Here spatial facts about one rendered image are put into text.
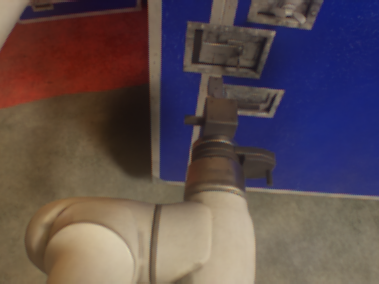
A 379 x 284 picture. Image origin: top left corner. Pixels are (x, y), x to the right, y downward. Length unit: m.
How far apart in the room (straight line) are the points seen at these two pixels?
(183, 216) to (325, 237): 1.07
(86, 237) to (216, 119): 0.23
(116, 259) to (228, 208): 0.15
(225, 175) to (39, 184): 1.09
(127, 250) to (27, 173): 1.14
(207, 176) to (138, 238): 0.12
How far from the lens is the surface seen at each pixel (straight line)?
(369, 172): 1.17
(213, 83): 0.57
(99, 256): 0.34
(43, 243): 0.40
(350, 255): 1.43
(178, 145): 0.92
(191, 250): 0.37
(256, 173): 0.50
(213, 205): 0.39
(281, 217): 1.36
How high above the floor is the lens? 1.18
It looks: 54 degrees down
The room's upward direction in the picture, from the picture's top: 8 degrees clockwise
